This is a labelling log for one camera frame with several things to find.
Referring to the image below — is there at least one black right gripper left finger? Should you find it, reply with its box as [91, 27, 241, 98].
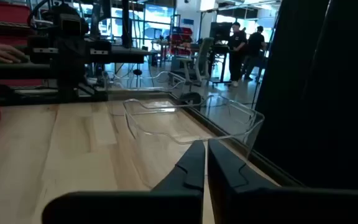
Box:
[41, 139, 206, 224]

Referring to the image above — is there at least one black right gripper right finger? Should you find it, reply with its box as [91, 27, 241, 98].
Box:
[208, 139, 358, 224]

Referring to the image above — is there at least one clear plastic bin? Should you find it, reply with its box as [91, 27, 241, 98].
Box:
[103, 70, 186, 97]
[122, 95, 265, 190]

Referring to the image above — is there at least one dark grey desk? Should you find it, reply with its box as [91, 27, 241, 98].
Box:
[0, 61, 54, 80]

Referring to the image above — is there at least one red tool cabinet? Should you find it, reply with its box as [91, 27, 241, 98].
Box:
[0, 0, 32, 47]

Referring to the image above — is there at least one grey office chair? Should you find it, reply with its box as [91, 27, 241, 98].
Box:
[171, 37, 214, 86]

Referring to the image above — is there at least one black fabric divider screen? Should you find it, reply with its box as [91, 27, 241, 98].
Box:
[253, 0, 358, 191]

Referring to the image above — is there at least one person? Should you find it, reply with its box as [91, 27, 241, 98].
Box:
[227, 21, 248, 88]
[242, 25, 267, 82]

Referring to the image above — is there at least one black standing desk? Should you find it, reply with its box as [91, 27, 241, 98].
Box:
[208, 43, 239, 85]

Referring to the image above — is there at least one red tool cart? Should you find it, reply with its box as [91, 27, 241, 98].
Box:
[169, 27, 194, 57]

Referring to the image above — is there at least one black computer monitor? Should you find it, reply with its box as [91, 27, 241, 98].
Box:
[209, 21, 233, 42]

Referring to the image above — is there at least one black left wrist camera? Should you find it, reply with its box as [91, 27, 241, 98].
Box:
[57, 12, 85, 39]

